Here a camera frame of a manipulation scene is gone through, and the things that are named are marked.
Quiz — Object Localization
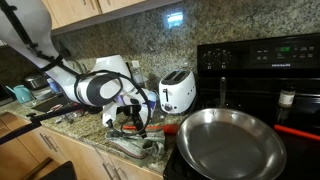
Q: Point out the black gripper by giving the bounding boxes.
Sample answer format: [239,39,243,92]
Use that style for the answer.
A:
[118,99,147,138]

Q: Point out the white disinfectant wipes canister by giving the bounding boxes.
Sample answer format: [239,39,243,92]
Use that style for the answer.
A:
[147,91,157,110]

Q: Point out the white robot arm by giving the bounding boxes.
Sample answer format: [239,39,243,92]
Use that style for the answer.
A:
[0,0,152,138]

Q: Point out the white two-slot toaster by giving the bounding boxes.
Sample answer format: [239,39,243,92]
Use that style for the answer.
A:
[159,70,196,114]

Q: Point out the clear soap dispenser bottle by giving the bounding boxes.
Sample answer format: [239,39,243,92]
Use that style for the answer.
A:
[131,60,145,88]

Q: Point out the orange silicone spatula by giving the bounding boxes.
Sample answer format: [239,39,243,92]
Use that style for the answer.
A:
[123,124,179,134]

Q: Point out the green patterned kitchen towel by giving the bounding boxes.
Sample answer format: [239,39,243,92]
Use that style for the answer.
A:
[105,130,165,159]

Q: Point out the stainless steel frying pan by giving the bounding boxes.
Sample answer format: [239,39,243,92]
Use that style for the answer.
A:
[177,78,287,180]

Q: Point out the silver pot with lid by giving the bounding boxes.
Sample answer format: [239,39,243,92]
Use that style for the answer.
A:
[25,74,48,90]

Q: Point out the teal kettle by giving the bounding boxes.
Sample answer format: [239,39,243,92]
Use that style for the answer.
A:
[7,85,33,104]

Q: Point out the wooden upper cabinets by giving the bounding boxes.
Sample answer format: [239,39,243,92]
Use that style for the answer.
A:
[42,0,181,35]

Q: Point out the wooden cabinets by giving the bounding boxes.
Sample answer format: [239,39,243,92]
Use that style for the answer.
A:
[0,111,164,180]
[42,0,181,35]

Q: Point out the wooden lower cabinets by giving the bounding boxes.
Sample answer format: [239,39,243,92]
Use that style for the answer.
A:
[0,111,164,180]

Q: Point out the black electric stove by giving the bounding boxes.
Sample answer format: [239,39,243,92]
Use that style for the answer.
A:
[163,33,320,180]

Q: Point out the small glass spice jar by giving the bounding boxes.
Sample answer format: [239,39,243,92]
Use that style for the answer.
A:
[278,86,296,108]

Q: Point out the black camera tripod arm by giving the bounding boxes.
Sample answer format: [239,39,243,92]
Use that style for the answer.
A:
[0,105,87,145]

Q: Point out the red handled utensil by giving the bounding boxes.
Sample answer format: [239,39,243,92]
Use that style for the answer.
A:
[274,124,320,141]

